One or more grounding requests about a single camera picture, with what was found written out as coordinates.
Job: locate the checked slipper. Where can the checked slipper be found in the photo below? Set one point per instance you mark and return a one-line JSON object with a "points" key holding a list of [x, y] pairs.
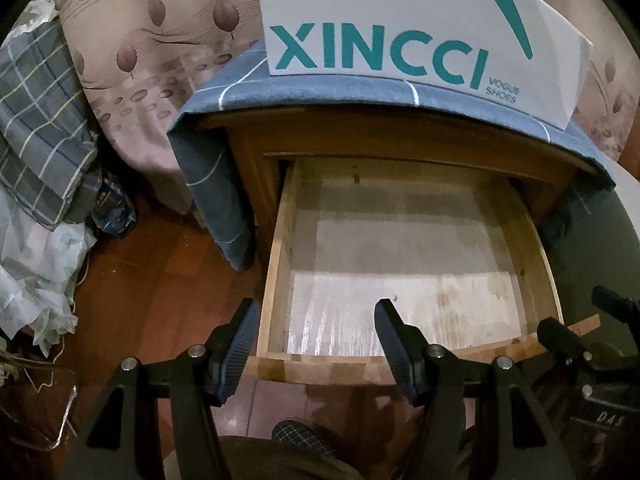
{"points": [[310, 437]]}

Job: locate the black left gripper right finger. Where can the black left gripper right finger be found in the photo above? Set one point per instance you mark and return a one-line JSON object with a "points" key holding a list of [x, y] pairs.
{"points": [[479, 420]]}

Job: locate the white floral plastic bag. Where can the white floral plastic bag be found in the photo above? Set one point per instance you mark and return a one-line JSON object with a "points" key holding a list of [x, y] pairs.
{"points": [[39, 271]]}

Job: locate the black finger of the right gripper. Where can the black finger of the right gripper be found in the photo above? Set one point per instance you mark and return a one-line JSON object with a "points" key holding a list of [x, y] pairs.
{"points": [[565, 347]]}

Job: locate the white XINCCI shoe box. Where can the white XINCCI shoe box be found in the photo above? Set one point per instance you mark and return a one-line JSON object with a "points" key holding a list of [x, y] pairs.
{"points": [[518, 53]]}

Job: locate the wooden nightstand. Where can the wooden nightstand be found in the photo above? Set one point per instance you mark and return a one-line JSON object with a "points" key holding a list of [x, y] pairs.
{"points": [[262, 141]]}

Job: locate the green plaid cloth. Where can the green plaid cloth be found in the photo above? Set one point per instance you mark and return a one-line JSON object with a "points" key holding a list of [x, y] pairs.
{"points": [[48, 146]]}

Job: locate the wooden drawer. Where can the wooden drawer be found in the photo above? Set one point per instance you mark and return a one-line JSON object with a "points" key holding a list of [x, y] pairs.
{"points": [[454, 249]]}

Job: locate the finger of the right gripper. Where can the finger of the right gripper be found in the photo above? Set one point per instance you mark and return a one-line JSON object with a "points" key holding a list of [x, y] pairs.
{"points": [[621, 308]]}

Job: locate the dark blue package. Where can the dark blue package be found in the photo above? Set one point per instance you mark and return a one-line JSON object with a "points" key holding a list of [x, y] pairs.
{"points": [[113, 214]]}

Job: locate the blue grid tablecloth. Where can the blue grid tablecloth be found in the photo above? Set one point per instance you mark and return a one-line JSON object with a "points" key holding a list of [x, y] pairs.
{"points": [[245, 85]]}

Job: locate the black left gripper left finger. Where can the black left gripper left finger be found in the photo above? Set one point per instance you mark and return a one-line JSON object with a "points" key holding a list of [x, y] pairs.
{"points": [[121, 438]]}

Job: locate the pink leaf bedsheet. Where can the pink leaf bedsheet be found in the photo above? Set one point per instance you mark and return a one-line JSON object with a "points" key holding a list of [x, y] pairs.
{"points": [[139, 61]]}

